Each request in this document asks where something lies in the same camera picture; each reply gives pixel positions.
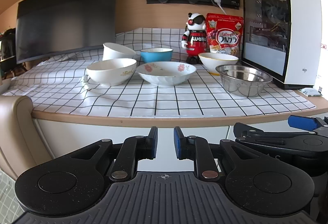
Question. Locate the white bowl with pink flowers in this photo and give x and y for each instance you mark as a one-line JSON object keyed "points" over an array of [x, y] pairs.
{"points": [[166, 73]]}

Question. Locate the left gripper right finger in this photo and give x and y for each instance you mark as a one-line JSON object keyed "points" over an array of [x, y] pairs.
{"points": [[198, 150]]}

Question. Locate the beige chair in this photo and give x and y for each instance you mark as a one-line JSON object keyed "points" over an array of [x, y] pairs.
{"points": [[21, 146]]}

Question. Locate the white glass pc case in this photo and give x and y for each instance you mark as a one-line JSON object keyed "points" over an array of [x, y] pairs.
{"points": [[283, 39]]}

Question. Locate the white checkered tablecloth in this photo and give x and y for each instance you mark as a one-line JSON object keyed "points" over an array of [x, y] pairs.
{"points": [[160, 86]]}

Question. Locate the red white robot figurine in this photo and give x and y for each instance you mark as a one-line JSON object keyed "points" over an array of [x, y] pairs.
{"points": [[194, 39]]}

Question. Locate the stainless steel bowl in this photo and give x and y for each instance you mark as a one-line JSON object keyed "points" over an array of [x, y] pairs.
{"points": [[243, 81]]}

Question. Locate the blue ceramic bowl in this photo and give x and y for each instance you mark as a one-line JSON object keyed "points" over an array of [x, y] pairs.
{"points": [[156, 54]]}

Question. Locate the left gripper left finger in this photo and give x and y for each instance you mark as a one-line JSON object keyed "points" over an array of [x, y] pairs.
{"points": [[133, 150]]}

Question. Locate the white bowl with gold pattern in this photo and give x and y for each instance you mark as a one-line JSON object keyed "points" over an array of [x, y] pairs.
{"points": [[112, 72]]}

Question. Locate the black curved monitor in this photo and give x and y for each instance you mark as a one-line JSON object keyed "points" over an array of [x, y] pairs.
{"points": [[49, 27]]}

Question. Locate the red cereal bag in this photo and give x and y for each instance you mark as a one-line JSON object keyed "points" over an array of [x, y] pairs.
{"points": [[224, 33]]}

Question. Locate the tall white ceramic bowl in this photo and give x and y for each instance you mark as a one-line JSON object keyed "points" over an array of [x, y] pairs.
{"points": [[115, 51]]}

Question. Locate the white bowl with yellow rim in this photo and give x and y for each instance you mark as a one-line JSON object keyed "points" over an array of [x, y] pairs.
{"points": [[212, 60]]}

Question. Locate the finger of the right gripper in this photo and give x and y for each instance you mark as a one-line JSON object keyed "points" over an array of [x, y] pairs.
{"points": [[248, 135], [307, 123]]}

